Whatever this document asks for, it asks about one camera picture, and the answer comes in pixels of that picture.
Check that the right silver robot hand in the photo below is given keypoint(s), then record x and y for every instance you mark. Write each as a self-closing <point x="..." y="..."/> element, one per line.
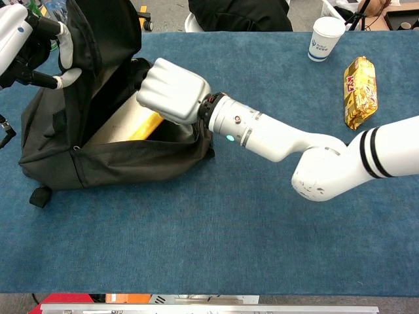
<point x="173" y="91"/>

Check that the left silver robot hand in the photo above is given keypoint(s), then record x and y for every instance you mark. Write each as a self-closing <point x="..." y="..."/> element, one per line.
<point x="13" y="36"/>

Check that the white and yellow booklet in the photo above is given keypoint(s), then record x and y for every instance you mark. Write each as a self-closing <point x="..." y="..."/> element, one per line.
<point x="131" y="124"/>

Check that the black fabric backpack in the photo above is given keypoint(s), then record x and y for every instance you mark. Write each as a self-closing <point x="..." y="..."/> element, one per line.
<point x="131" y="163"/>

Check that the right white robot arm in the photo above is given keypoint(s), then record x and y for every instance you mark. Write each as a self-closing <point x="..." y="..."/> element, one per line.
<point x="311" y="157"/>

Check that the black office chair base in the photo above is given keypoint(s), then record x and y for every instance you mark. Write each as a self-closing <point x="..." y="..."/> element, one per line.
<point x="149" y="24"/>

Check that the black jacket on chair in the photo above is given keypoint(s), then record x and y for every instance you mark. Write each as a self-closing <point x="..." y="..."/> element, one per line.
<point x="239" y="14"/>

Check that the white paper cup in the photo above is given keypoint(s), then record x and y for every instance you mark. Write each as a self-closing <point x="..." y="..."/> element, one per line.
<point x="325" y="39"/>

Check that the blue felt table cloth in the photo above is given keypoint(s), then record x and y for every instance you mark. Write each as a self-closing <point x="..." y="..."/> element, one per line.
<point x="229" y="245"/>

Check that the yellow snack packet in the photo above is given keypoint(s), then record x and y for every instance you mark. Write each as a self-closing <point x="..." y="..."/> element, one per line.
<point x="360" y="91"/>

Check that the orange box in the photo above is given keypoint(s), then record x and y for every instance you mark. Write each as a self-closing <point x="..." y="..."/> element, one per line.
<point x="127" y="298"/>

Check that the red box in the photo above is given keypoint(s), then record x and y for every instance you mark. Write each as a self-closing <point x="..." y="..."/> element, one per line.
<point x="65" y="299"/>

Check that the black camera tripod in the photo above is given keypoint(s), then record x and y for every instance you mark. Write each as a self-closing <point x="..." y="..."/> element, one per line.
<point x="357" y="14"/>

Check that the aluminium profile rail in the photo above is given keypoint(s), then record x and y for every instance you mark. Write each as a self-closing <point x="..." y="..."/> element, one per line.
<point x="209" y="309"/>

